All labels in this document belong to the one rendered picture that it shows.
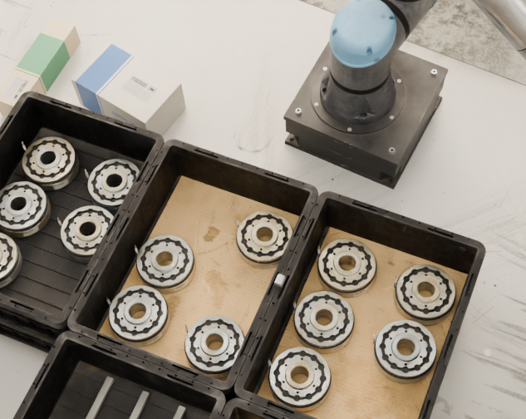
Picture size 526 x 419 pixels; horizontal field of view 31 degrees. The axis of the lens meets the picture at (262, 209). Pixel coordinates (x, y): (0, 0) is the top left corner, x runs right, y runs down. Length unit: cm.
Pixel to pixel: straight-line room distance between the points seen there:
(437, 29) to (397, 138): 125
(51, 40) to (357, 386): 102
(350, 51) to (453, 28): 140
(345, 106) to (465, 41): 126
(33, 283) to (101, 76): 49
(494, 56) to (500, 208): 118
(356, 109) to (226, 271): 41
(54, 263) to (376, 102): 68
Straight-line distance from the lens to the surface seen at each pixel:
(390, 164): 184
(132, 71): 200
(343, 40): 171
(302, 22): 216
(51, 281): 173
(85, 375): 165
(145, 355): 153
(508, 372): 178
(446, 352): 154
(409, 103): 190
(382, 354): 159
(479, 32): 309
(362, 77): 176
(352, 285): 163
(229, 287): 167
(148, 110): 193
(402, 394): 160
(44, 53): 211
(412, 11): 179
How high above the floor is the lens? 235
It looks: 61 degrees down
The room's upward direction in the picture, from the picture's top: 5 degrees counter-clockwise
